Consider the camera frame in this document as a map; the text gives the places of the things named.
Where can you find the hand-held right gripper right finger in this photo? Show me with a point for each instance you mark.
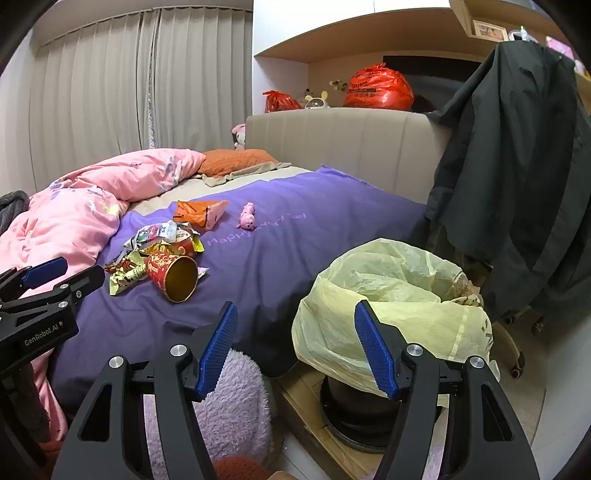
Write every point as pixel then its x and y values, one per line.
pixel 376 355

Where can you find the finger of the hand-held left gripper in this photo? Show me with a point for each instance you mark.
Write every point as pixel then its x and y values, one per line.
pixel 83 284
pixel 44 270

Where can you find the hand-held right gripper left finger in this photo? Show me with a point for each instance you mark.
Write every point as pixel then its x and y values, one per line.
pixel 217 350

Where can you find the red gold snack wrapper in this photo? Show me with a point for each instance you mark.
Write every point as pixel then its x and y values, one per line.
pixel 124 274

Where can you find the red paper cup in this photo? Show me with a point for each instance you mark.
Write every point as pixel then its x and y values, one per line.
pixel 159 267

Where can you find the yellow bag lined bin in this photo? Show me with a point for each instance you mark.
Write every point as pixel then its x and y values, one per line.
pixel 392 277

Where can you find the silver green wrapper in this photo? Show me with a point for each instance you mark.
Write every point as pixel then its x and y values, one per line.
pixel 147 235

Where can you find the orange snack packet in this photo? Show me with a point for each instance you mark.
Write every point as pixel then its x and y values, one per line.
pixel 194 212

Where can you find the pink duvet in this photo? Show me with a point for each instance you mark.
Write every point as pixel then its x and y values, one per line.
pixel 69 217

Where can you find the fluffy lilac cushion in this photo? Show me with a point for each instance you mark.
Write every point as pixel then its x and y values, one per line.
pixel 240 406

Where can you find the black round base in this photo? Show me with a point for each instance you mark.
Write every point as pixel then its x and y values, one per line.
pixel 360 415

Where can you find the grey knit cloth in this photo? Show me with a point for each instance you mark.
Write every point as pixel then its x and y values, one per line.
pixel 11 207

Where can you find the wooden board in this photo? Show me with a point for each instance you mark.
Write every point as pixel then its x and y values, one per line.
pixel 300 401

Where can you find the beige bed sheet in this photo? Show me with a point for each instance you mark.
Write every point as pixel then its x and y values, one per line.
pixel 157 203

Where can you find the purple blanket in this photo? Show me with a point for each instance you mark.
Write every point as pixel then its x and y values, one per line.
pixel 277 258

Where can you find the orange fuzzy cloth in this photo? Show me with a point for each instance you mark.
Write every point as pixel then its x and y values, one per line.
pixel 240 468

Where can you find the white office chair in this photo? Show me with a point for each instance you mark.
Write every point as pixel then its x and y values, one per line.
pixel 508 341

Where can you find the pink pig toy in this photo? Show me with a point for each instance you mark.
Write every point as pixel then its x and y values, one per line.
pixel 247 217

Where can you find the beige frilled cloth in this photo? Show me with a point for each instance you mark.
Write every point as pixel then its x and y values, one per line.
pixel 249 173

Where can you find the orange pillow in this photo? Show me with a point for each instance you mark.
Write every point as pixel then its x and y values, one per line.
pixel 231 161

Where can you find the grey pleated curtain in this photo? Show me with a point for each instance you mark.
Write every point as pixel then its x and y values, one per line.
pixel 115 92

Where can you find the pink plush toy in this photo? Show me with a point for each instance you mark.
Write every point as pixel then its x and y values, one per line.
pixel 239 136

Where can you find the beige padded headboard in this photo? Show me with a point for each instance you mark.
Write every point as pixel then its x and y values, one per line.
pixel 346 138

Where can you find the dark jacket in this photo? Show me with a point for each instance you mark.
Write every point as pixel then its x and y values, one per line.
pixel 517 161

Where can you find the small red plastic bag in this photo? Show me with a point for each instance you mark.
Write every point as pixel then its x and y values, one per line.
pixel 279 102

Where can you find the large red plastic bag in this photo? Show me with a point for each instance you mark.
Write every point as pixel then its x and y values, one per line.
pixel 378 90

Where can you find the small flower figure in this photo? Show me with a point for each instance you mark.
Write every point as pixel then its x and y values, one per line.
pixel 338 85

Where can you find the black screen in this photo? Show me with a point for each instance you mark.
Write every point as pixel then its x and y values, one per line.
pixel 429 74

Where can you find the wooden wall shelf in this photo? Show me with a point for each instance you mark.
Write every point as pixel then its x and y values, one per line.
pixel 346 41

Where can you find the photo frame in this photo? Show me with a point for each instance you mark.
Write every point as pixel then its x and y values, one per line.
pixel 489 30

